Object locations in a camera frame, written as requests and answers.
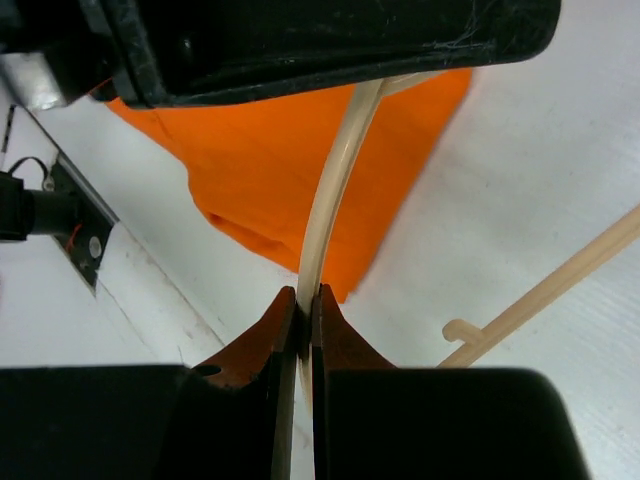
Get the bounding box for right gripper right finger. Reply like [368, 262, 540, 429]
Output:
[311, 285, 394, 479]

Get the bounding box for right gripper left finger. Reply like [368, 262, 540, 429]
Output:
[193, 287, 296, 479]

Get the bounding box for beige wooden hanger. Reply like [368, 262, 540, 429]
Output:
[297, 70, 639, 479]

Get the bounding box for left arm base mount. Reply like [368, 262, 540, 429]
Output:
[1, 153, 119, 291]

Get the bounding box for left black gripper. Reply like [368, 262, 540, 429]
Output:
[1, 0, 558, 108]

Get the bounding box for orange trousers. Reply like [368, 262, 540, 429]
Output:
[108, 69, 472, 301]

